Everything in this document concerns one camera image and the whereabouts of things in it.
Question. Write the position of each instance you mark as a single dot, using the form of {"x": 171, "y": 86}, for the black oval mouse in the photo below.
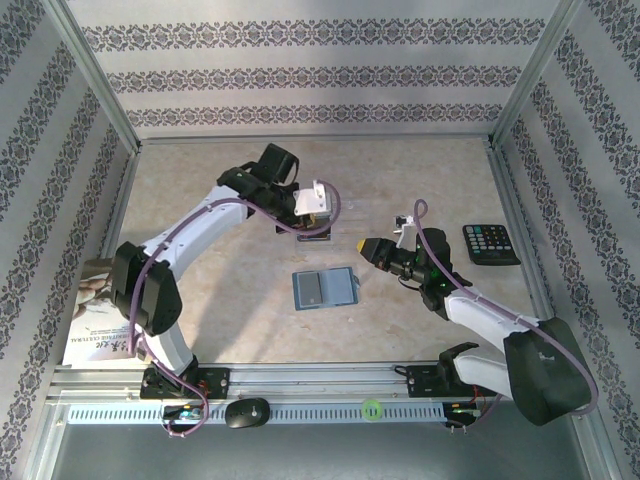
{"x": 247, "y": 412}

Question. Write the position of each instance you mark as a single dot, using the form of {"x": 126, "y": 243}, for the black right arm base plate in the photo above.
{"x": 420, "y": 382}

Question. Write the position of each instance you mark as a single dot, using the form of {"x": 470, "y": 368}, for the aluminium side rail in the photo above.
{"x": 511, "y": 200}
{"x": 119, "y": 200}

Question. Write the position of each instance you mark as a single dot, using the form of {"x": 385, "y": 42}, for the blue fabric card holder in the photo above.
{"x": 342, "y": 289}

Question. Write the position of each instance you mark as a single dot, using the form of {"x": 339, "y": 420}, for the aluminium frame post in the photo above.
{"x": 95, "y": 75}
{"x": 532, "y": 75}

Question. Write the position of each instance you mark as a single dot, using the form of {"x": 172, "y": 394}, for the clear acrylic card stand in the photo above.
{"x": 355, "y": 225}

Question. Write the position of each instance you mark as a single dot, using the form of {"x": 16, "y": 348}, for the small green circuit board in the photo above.
{"x": 462, "y": 411}
{"x": 185, "y": 414}

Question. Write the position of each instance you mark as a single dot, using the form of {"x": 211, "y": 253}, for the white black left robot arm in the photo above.
{"x": 200, "y": 225}

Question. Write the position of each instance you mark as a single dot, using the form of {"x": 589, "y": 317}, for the printed book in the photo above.
{"x": 95, "y": 320}

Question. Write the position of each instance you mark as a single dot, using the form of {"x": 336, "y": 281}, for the black credit card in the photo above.
{"x": 315, "y": 238}

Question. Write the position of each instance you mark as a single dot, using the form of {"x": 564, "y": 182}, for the aluminium mounting rail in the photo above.
{"x": 320, "y": 377}

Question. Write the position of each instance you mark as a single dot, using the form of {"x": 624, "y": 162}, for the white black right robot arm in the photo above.
{"x": 480, "y": 315}

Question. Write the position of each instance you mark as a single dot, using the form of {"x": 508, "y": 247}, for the black calculator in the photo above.
{"x": 492, "y": 245}

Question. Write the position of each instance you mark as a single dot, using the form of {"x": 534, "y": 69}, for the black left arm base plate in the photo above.
{"x": 220, "y": 382}

